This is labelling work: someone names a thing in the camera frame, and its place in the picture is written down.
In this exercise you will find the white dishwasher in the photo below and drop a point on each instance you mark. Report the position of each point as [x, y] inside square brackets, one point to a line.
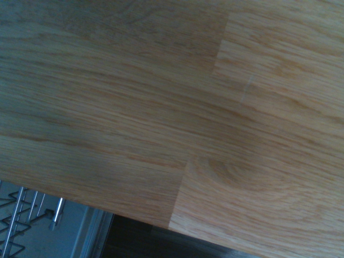
[88, 231]

